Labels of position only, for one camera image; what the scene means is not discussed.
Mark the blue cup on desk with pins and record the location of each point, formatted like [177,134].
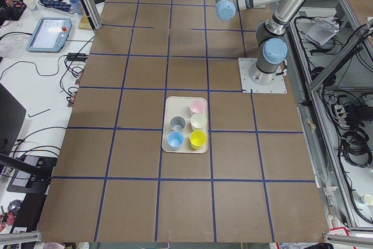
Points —
[77,7]

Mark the grey plastic cup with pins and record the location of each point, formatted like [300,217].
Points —
[178,123]

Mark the white paper cup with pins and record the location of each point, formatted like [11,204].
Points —
[31,5]

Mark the black allen key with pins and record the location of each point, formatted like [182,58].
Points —
[38,113]

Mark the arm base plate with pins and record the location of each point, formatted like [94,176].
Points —
[254,81]

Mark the wooden mug tree stand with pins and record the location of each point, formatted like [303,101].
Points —
[84,23]

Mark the blue teach pendant near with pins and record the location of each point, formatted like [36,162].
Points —
[50,35]

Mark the cream plastic tray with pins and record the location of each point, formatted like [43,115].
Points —
[179,106]

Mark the yellow plastic cup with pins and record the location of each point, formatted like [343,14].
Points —
[197,139]

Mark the blue checked cloth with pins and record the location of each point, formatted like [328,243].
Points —
[59,5]

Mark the black monitor stand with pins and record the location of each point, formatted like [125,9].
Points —
[32,172]

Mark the pale green plastic cup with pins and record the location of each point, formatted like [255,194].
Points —
[198,122]

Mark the pink plastic cup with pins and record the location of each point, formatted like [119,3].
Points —
[197,106]

